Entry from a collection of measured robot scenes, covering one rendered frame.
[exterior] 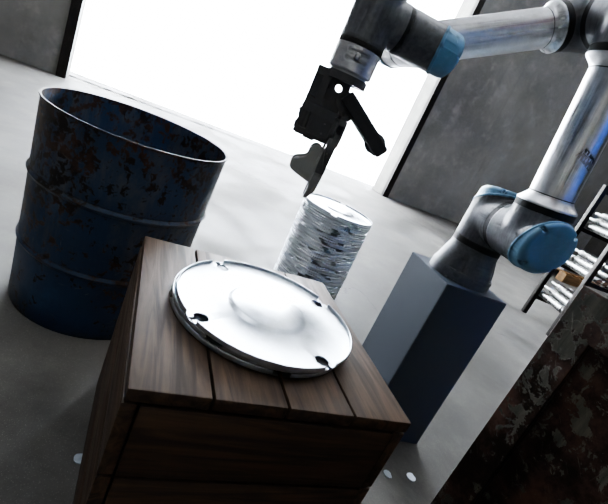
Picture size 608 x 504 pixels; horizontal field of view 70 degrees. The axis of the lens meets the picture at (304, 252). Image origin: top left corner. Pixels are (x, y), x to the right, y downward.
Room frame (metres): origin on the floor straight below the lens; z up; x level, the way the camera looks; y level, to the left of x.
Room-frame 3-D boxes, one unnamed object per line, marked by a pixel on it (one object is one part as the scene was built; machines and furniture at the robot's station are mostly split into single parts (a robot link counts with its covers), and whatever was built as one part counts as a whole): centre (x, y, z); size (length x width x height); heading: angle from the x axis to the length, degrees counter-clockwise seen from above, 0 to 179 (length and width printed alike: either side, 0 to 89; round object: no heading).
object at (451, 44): (0.82, -0.04, 0.84); 0.11 x 0.11 x 0.08; 17
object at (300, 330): (0.62, 0.02, 0.37); 0.29 x 0.29 x 0.01
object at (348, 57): (0.77, 0.05, 0.76); 0.08 x 0.08 x 0.05
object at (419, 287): (1.05, -0.37, 0.23); 0.18 x 0.18 x 0.45; 21
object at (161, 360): (0.63, 0.02, 0.18); 0.40 x 0.38 x 0.35; 25
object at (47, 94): (1.00, 0.47, 0.24); 0.42 x 0.42 x 0.48
